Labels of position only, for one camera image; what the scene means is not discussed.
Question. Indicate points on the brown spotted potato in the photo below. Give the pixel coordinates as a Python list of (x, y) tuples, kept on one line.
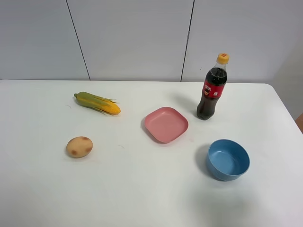
[(79, 147)]

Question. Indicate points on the pink square plate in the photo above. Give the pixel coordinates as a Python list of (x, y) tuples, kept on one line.
[(166, 124)]

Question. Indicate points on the corn cob with husk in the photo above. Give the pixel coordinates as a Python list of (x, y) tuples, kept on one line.
[(97, 103)]

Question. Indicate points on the cola bottle yellow cap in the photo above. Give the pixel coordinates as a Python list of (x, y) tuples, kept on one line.
[(214, 83)]

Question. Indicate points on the blue bowl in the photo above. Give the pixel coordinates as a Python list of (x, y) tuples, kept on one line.
[(227, 160)]

